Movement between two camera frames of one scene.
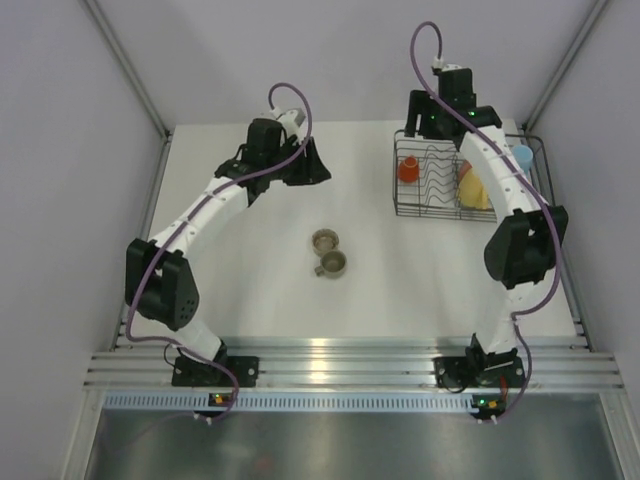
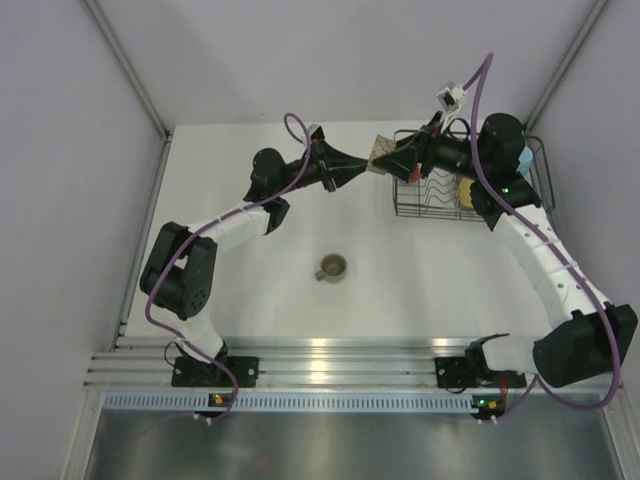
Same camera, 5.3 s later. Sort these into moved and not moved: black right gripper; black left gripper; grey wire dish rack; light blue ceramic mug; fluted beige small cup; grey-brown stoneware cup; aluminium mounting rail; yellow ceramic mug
Moved: fluted beige small cup; black right gripper; black left gripper
Not moved: grey-brown stoneware cup; aluminium mounting rail; light blue ceramic mug; grey wire dish rack; yellow ceramic mug
